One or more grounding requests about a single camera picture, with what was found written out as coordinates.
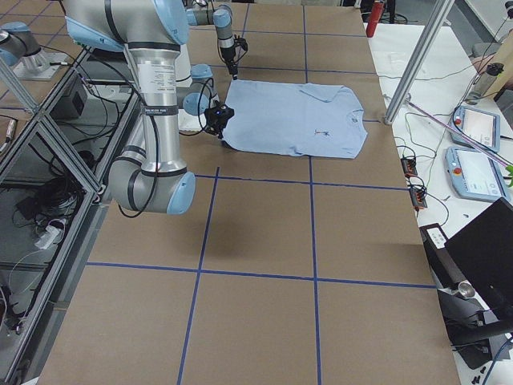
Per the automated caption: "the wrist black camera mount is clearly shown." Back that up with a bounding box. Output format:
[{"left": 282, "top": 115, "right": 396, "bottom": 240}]
[
  {"left": 204, "top": 103, "right": 235, "bottom": 124},
  {"left": 234, "top": 34, "right": 248, "bottom": 56}
]

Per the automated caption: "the orange black connector box lower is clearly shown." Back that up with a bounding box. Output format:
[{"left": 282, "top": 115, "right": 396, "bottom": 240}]
[{"left": 409, "top": 185, "right": 427, "bottom": 211}]

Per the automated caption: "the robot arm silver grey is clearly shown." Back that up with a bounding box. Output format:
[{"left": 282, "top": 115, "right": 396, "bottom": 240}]
[
  {"left": 63, "top": 1, "right": 237, "bottom": 218},
  {"left": 179, "top": 1, "right": 248, "bottom": 80}
]

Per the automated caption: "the white power strip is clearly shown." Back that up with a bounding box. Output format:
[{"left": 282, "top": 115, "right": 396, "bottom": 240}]
[{"left": 34, "top": 225, "right": 64, "bottom": 249}]

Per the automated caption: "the clear water bottle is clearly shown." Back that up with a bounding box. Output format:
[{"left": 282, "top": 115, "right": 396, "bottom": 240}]
[{"left": 467, "top": 63, "right": 504, "bottom": 105}]

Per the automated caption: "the aluminium frame post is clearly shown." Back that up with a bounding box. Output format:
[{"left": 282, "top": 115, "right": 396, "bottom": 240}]
[{"left": 384, "top": 0, "right": 454, "bottom": 125}]

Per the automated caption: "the aluminium frame rail structure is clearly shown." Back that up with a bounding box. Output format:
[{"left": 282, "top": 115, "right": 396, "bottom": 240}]
[{"left": 1, "top": 49, "right": 138, "bottom": 384}]

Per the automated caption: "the lower teach pendant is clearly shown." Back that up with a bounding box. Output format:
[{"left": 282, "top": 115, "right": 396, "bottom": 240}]
[{"left": 445, "top": 147, "right": 511, "bottom": 202}]

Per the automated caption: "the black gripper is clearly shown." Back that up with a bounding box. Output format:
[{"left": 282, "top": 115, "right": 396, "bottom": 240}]
[
  {"left": 224, "top": 47, "right": 238, "bottom": 80},
  {"left": 208, "top": 116, "right": 228, "bottom": 140}
]

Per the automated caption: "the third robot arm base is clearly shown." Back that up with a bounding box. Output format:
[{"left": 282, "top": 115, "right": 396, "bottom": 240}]
[{"left": 1, "top": 22, "right": 68, "bottom": 81}]

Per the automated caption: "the black control box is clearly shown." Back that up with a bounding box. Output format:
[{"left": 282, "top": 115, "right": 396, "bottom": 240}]
[{"left": 50, "top": 77, "right": 87, "bottom": 120}]

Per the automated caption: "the black camera stand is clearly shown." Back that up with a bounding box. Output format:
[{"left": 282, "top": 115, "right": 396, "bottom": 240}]
[{"left": 420, "top": 224, "right": 512, "bottom": 369}]

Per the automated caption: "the upper teach pendant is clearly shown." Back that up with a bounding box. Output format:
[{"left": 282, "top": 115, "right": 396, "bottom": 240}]
[{"left": 450, "top": 106, "right": 500, "bottom": 152}]

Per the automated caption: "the teach pendant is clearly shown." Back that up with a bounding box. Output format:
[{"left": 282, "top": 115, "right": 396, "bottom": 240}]
[
  {"left": 450, "top": 106, "right": 500, "bottom": 152},
  {"left": 445, "top": 147, "right": 511, "bottom": 202}
]

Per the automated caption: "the orange black connector box upper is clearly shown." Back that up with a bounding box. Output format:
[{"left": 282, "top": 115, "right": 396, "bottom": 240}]
[{"left": 401, "top": 157, "right": 418, "bottom": 177}]

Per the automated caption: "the light blue t-shirt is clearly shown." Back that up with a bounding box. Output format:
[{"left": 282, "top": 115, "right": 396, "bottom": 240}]
[{"left": 223, "top": 79, "right": 367, "bottom": 159}]

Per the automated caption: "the black laptop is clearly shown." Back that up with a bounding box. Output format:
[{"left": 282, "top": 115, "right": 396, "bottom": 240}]
[{"left": 446, "top": 198, "right": 512, "bottom": 319}]

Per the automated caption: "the red cylinder bottle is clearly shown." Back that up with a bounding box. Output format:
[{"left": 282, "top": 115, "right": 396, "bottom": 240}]
[{"left": 366, "top": 0, "right": 385, "bottom": 38}]

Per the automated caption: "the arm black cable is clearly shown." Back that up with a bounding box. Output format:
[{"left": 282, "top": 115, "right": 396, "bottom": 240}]
[{"left": 115, "top": 74, "right": 220, "bottom": 220}]

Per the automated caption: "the orange black connector box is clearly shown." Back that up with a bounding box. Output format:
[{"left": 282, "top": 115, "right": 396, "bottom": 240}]
[
  {"left": 401, "top": 157, "right": 418, "bottom": 177},
  {"left": 409, "top": 185, "right": 427, "bottom": 211}
]

